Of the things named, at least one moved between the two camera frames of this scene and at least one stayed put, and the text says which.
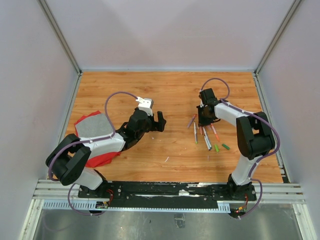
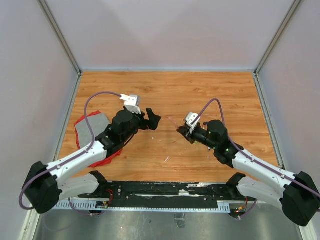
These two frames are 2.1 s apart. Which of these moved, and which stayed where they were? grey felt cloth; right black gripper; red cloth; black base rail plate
Moved: right black gripper
Stayed: black base rail plate; grey felt cloth; red cloth
